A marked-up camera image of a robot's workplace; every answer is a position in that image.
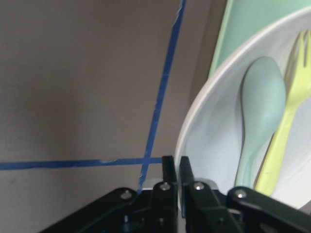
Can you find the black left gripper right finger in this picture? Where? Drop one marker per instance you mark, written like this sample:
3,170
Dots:
241,210

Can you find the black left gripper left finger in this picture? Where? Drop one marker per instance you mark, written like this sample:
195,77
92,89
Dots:
124,210

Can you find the pale green plastic spoon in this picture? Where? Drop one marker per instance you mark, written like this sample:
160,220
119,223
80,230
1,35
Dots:
263,104

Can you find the yellow plastic fork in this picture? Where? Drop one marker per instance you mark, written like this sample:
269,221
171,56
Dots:
298,89

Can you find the mint green tray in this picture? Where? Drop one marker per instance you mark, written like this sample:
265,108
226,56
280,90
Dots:
244,18

